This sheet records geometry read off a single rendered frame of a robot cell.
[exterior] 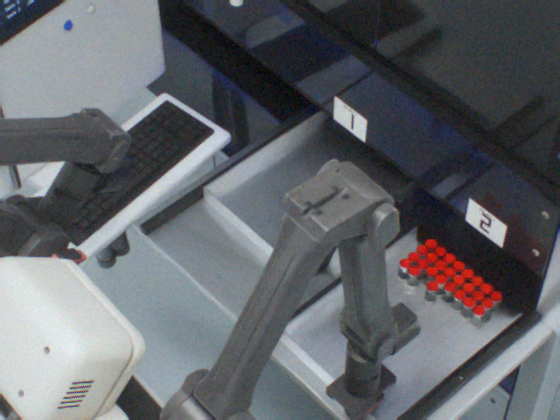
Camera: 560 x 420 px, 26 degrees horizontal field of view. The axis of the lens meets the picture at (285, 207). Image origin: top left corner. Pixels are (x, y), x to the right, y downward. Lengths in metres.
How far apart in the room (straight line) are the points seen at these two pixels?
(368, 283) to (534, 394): 0.80
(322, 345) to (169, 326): 1.15
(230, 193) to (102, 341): 0.82
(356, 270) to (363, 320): 0.15
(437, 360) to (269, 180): 0.51
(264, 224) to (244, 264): 0.10
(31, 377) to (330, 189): 0.46
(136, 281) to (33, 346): 1.75
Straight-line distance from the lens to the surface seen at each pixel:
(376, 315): 1.76
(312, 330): 2.16
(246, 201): 2.34
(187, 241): 2.29
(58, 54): 2.40
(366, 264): 1.61
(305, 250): 1.45
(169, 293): 3.30
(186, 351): 3.20
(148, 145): 2.52
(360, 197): 1.47
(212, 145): 2.55
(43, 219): 1.86
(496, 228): 2.14
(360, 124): 2.28
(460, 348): 2.16
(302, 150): 2.43
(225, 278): 2.23
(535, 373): 2.34
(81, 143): 1.75
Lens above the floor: 2.68
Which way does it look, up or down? 51 degrees down
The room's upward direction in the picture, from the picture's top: straight up
